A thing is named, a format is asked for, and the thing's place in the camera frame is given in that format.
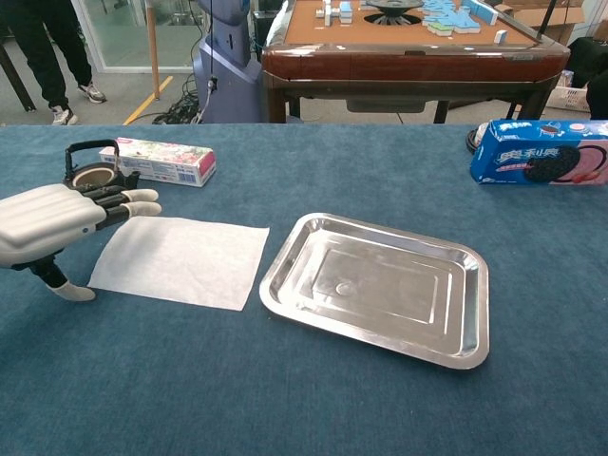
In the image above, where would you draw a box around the brown mahjong table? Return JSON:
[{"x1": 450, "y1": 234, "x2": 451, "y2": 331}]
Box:
[{"x1": 260, "y1": 0, "x2": 571, "y2": 125}]

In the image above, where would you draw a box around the tangled floor cable bundle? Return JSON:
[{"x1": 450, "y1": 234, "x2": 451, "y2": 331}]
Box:
[{"x1": 151, "y1": 73, "x2": 205, "y2": 125}]

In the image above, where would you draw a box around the cardboard box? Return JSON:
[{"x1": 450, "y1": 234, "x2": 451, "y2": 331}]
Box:
[{"x1": 498, "y1": 0, "x2": 588, "y2": 47}]

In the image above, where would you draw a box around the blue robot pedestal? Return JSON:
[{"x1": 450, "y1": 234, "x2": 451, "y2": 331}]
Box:
[{"x1": 192, "y1": 0, "x2": 265, "y2": 124}]

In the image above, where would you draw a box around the black teapot with handle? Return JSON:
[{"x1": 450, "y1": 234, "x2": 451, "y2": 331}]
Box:
[{"x1": 63, "y1": 139, "x2": 142, "y2": 192}]

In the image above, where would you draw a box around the pile of blue mahjong tiles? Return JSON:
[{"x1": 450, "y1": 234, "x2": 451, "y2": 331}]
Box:
[{"x1": 421, "y1": 0, "x2": 499, "y2": 38}]

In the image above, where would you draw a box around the black mahjong centre dial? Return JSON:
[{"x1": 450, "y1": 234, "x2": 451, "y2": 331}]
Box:
[{"x1": 363, "y1": 0, "x2": 425, "y2": 26}]

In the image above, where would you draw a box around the black bag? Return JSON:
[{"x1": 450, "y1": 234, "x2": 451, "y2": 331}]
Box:
[{"x1": 567, "y1": 36, "x2": 608, "y2": 82}]

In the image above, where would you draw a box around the orange wooden pole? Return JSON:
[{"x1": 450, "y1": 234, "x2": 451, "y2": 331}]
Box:
[{"x1": 144, "y1": 0, "x2": 162, "y2": 100}]

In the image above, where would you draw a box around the blue felt table cover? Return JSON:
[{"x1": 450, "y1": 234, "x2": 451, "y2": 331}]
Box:
[{"x1": 0, "y1": 123, "x2": 608, "y2": 456}]

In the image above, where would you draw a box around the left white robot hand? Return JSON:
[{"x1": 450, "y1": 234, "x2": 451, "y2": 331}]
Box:
[{"x1": 0, "y1": 183, "x2": 163, "y2": 303}]

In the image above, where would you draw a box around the blue Oreo cookie box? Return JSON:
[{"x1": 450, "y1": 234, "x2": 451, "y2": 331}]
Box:
[{"x1": 469, "y1": 118, "x2": 608, "y2": 186}]

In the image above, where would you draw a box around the black slanted table leg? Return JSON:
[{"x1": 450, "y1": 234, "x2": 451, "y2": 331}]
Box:
[{"x1": 0, "y1": 45, "x2": 37, "y2": 113}]

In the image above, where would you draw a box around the black tripod stand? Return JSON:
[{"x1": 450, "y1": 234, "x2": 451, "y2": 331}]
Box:
[{"x1": 536, "y1": 0, "x2": 558, "y2": 47}]

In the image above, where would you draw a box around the white plastic basket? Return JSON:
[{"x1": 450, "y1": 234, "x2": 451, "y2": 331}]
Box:
[{"x1": 545, "y1": 85, "x2": 593, "y2": 114}]

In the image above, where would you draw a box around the rectangular metal tray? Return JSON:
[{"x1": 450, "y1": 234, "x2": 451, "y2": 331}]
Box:
[{"x1": 258, "y1": 212, "x2": 491, "y2": 371}]

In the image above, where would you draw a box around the white paper sheet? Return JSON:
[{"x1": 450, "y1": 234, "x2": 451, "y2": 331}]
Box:
[{"x1": 86, "y1": 215, "x2": 271, "y2": 313}]

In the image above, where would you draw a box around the white framed glass partition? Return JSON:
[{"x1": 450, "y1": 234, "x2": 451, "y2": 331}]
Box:
[{"x1": 70, "y1": 0, "x2": 210, "y2": 75}]

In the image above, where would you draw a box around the floral cling film box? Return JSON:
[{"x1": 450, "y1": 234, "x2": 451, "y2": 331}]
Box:
[{"x1": 98, "y1": 137, "x2": 218, "y2": 188}]

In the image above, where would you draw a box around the small group of mahjong tiles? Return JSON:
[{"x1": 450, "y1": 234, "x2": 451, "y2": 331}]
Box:
[{"x1": 315, "y1": 0, "x2": 355, "y2": 26}]

